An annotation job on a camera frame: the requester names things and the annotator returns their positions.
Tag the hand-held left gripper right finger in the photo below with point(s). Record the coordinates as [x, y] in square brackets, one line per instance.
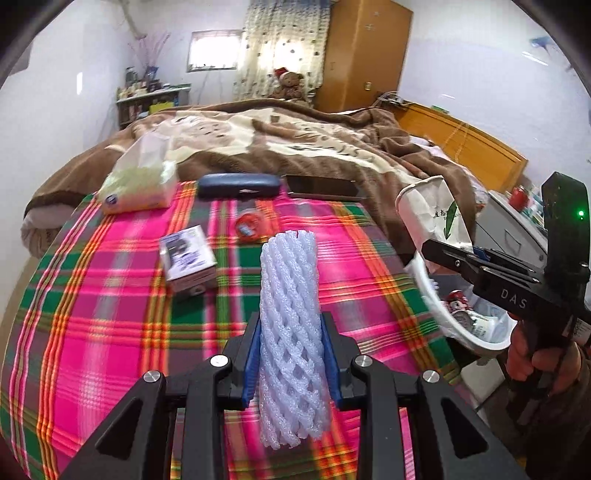
[329, 364]

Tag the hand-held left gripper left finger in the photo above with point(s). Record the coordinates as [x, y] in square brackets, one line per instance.
[249, 364]

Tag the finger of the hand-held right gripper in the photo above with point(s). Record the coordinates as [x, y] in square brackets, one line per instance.
[508, 265]
[455, 264]

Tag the white foam fruit net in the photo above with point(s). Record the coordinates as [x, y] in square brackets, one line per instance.
[288, 332]

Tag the white paper cup green print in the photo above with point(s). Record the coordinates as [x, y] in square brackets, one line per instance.
[429, 212]

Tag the white round waste bin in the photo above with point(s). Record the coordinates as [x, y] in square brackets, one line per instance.
[443, 327]

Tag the person's right hand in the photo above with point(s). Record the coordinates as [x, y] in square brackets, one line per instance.
[545, 369]

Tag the grey bedside drawer cabinet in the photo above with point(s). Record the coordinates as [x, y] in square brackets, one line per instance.
[512, 230]

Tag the red white drink can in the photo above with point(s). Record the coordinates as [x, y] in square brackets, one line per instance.
[456, 307]

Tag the clutter of bedside boxes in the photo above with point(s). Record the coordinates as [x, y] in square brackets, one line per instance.
[538, 203]

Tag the white packet in bin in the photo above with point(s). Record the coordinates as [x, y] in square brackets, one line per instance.
[487, 325]

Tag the red jar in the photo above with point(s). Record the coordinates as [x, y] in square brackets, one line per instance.
[518, 198]

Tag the pink pillow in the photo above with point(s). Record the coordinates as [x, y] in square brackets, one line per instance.
[443, 157]

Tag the small white printed box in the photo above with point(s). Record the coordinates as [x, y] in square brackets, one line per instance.
[187, 258]

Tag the wooden bed headboard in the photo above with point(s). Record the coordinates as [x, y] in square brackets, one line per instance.
[466, 138]

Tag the pink plaid bed sheet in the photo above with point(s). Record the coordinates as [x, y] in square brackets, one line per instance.
[115, 323]

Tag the black smartphone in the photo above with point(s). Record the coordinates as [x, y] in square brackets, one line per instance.
[323, 187]

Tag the dark blue glasses case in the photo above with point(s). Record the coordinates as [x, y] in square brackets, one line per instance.
[238, 186]

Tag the brown patterned blanket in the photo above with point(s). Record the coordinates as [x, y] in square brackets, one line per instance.
[300, 143]

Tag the clear plastic bag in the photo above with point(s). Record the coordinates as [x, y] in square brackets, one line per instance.
[138, 184]

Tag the wooden wardrobe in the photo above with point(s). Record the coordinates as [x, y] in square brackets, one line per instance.
[364, 55]

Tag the brown teddy bear red hat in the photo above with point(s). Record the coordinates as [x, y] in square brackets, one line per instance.
[288, 85]

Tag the cluttered shelf unit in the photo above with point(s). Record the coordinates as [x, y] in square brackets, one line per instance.
[147, 106]

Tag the patterned curtain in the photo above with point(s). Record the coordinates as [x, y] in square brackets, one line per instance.
[281, 46]

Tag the small window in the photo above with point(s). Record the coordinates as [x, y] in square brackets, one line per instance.
[214, 50]

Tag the dry decorative branches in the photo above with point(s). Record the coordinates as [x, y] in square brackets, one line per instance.
[150, 57]

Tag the blue dolphin wall sticker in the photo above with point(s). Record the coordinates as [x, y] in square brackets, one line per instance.
[542, 42]

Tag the white wall pipe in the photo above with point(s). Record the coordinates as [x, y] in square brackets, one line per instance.
[131, 18]

